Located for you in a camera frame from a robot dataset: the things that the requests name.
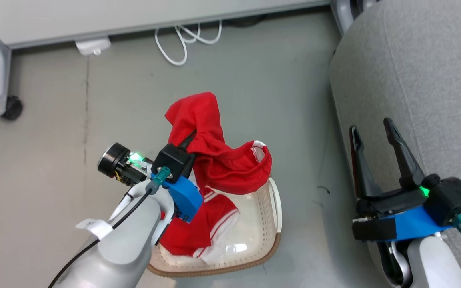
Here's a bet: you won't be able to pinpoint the grey fabric sofa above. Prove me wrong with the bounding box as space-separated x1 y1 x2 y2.
329 0 461 288

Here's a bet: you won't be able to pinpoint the white paper cable tag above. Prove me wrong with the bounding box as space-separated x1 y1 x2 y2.
75 218 113 241

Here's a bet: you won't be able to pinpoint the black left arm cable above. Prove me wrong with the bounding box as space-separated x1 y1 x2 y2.
48 190 153 288

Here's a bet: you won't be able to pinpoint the white looped cable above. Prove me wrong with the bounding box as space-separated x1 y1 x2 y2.
154 20 223 66

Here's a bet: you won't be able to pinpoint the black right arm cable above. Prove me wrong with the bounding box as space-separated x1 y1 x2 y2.
377 239 412 288

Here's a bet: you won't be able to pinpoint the blue left camera mount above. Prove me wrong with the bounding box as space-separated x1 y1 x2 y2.
150 174 204 224

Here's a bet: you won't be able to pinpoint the red shorts with white stripes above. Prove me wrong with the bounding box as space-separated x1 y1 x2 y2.
159 186 248 265

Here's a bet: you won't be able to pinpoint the plain red garment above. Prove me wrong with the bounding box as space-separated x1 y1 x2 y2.
164 92 273 196

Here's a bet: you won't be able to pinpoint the teal left cable connector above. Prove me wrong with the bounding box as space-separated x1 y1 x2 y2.
145 166 172 196

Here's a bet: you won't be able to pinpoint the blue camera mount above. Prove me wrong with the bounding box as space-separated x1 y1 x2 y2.
382 205 454 241
150 174 204 224

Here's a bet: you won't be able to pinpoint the blue right camera mount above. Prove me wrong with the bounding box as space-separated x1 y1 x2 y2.
382 205 454 241

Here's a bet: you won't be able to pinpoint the white basket with brown rim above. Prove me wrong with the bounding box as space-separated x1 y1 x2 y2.
146 176 283 278

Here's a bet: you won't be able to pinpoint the white power adapter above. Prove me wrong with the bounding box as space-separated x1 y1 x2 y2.
74 37 112 57

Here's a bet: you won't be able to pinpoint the left gripper with motor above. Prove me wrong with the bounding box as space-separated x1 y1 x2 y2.
97 130 198 187

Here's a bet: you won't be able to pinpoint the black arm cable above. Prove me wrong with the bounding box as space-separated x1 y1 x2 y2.
48 190 153 288
377 239 412 288

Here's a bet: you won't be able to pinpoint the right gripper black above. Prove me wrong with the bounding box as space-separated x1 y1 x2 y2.
349 118 430 242

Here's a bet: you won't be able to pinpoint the black caster wheel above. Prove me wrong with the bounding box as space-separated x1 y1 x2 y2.
0 96 24 121

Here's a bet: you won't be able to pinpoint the grey desk top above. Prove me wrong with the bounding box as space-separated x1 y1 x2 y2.
0 0 332 49

